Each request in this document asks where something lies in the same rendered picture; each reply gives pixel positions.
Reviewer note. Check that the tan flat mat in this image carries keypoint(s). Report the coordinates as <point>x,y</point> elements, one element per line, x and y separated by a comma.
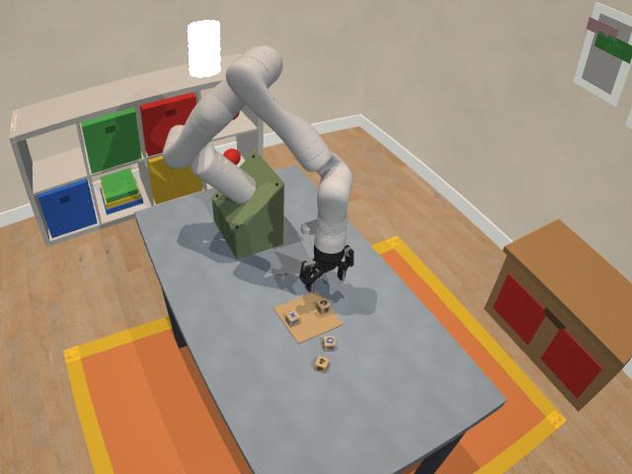
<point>312,323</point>

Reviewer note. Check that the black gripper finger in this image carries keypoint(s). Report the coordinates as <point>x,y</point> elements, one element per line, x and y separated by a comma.
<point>307,270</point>
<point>349,262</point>

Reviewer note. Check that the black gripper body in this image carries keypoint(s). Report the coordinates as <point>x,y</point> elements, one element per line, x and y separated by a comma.
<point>321,258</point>

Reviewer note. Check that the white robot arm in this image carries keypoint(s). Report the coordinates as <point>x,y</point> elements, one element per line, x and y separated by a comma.
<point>249,77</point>

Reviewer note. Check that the tan letter block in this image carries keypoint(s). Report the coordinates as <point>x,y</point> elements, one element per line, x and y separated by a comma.
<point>321,364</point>
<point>329,344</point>
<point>323,306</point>
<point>292,318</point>

